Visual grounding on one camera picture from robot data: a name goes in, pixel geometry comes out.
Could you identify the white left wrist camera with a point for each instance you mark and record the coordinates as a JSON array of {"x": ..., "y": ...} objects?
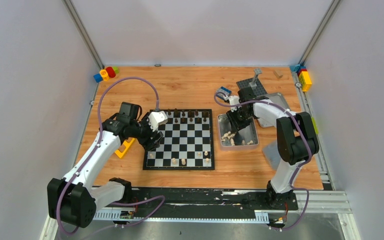
[{"x": 157, "y": 118}]

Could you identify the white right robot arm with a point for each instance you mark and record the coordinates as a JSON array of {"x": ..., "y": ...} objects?
[{"x": 296, "y": 136}]

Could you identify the small wooden block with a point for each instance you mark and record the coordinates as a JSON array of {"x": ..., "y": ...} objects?
[{"x": 278, "y": 74}]

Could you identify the coloured toy brick stack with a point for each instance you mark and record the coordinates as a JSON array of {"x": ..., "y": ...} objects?
[{"x": 303, "y": 76}]

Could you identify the blue grey toy brick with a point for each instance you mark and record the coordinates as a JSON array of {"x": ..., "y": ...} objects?
[{"x": 223, "y": 93}]

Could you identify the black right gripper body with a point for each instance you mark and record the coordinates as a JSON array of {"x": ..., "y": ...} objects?
[{"x": 238, "y": 117}]

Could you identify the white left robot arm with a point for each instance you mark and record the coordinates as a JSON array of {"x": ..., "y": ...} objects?
[{"x": 72, "y": 199}]

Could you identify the black white chessboard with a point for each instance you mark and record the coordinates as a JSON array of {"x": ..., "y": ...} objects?
[{"x": 187, "y": 132}]

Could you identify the metal tin box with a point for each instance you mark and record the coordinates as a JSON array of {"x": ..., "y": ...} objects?
[{"x": 243, "y": 140}]

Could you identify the yellow triangular plastic stand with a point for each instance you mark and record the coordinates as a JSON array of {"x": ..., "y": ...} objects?
[{"x": 125, "y": 146}]

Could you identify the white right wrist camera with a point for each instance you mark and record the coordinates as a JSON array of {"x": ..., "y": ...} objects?
[{"x": 234, "y": 102}]

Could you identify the blue plastic bag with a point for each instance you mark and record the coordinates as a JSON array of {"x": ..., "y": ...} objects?
[{"x": 272, "y": 155}]

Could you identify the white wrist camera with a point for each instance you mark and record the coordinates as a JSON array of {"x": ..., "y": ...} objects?
[
  {"x": 234, "y": 102},
  {"x": 157, "y": 118}
]

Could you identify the grey brick baseplate with post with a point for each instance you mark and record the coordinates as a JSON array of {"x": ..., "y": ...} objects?
[{"x": 253, "y": 82}]

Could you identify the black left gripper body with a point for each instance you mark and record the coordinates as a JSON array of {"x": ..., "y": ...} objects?
[{"x": 152, "y": 136}]

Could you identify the coloured toy cylinders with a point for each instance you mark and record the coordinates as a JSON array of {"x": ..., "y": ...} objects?
[{"x": 106, "y": 74}]

